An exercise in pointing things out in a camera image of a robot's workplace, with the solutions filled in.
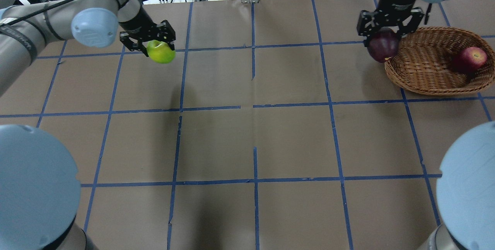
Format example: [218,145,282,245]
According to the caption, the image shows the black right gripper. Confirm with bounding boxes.
[357,7,424,37]

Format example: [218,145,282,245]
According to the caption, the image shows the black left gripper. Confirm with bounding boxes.
[119,20,176,51]

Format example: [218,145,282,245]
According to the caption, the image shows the green apple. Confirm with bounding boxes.
[146,40,176,64]

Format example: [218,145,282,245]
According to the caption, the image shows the dark red apple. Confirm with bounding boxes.
[367,27,400,63]

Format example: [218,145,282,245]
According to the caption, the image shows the red yellow apple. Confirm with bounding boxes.
[451,46,487,74]

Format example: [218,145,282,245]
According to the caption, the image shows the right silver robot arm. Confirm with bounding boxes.
[357,0,494,250]

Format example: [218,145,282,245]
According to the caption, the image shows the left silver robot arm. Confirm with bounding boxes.
[0,0,176,250]

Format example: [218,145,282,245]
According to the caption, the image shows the brown wicker basket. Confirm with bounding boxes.
[385,27,495,96]

